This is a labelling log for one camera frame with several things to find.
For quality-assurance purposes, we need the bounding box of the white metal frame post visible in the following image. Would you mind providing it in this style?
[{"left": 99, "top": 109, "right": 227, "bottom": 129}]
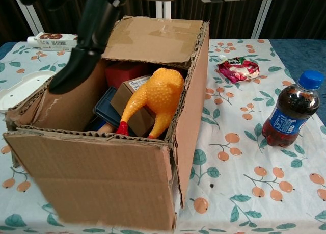
[
  {"left": 155, "top": 1, "right": 172, "bottom": 19},
  {"left": 11, "top": 0, "right": 46, "bottom": 38},
  {"left": 250, "top": 0, "right": 277, "bottom": 40}
]

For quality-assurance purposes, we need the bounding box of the long white wrap box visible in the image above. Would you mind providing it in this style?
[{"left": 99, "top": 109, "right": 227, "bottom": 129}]
[{"left": 27, "top": 32, "right": 78, "bottom": 52}]

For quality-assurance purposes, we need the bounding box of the white oval plastic tray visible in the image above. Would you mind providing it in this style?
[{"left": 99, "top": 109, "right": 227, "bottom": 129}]
[{"left": 0, "top": 70, "right": 56, "bottom": 114}]

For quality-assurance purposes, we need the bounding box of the floral fruit print tablecloth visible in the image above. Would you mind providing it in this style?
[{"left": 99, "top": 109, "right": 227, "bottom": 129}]
[{"left": 0, "top": 38, "right": 326, "bottom": 234}]

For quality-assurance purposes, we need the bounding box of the dark blue case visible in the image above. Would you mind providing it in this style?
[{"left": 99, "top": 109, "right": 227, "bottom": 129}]
[{"left": 93, "top": 87, "right": 123, "bottom": 123}]

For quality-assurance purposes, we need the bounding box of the yellow rubber chicken toy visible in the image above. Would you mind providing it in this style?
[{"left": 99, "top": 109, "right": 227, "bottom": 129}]
[{"left": 116, "top": 67, "right": 185, "bottom": 140}]

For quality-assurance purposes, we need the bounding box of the red box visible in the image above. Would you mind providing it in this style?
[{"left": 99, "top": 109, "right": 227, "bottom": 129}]
[{"left": 105, "top": 61, "right": 151, "bottom": 90}]

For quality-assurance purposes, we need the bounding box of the red spouted drink pouch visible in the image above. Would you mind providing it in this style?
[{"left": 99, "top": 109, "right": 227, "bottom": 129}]
[{"left": 218, "top": 54, "right": 261, "bottom": 84}]

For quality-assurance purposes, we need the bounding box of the brown cardboard shipping box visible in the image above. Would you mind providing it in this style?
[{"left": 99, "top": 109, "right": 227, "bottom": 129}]
[{"left": 3, "top": 15, "right": 210, "bottom": 231}]

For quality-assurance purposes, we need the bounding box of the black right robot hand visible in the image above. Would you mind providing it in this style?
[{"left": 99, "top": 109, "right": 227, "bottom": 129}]
[{"left": 20, "top": 0, "right": 131, "bottom": 95}]

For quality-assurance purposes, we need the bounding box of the small brown cardboard box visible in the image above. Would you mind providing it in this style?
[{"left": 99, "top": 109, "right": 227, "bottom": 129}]
[{"left": 110, "top": 74, "right": 156, "bottom": 138}]

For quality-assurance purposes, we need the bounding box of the small cola bottle blue cap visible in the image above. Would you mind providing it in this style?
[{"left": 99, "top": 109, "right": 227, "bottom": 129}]
[{"left": 261, "top": 70, "right": 324, "bottom": 147}]

